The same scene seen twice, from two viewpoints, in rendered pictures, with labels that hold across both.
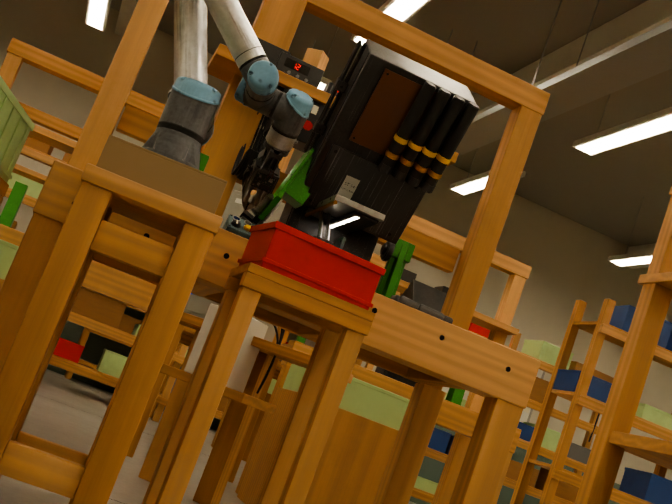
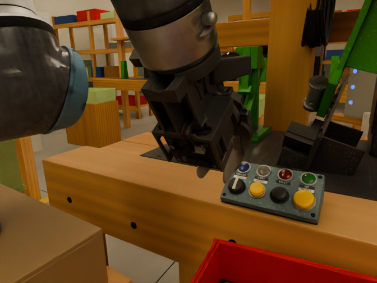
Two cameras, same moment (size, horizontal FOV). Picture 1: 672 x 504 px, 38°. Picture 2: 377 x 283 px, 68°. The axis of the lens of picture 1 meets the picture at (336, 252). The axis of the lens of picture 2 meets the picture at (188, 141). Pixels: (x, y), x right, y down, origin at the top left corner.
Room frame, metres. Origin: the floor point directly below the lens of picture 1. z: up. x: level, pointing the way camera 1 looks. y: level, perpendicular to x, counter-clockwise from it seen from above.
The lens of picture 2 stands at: (2.32, 0.05, 1.13)
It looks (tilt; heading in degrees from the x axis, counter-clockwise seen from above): 16 degrees down; 44
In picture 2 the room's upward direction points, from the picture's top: 1 degrees counter-clockwise
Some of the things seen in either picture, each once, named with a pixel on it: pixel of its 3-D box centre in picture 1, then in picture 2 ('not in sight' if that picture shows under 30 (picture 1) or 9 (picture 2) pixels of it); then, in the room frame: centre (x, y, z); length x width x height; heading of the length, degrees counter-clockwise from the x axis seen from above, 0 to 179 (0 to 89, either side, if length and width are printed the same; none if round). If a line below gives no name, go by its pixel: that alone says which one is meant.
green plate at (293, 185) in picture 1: (299, 182); (373, 36); (2.98, 0.18, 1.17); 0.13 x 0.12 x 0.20; 103
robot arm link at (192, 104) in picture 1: (191, 107); not in sight; (2.31, 0.45, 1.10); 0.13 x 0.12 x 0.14; 5
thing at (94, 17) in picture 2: not in sight; (99, 63); (5.70, 6.04, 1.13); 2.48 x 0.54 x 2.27; 104
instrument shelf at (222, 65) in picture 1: (331, 112); not in sight; (3.31, 0.19, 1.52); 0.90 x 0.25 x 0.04; 103
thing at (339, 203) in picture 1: (340, 216); not in sight; (2.98, 0.02, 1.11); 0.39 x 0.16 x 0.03; 13
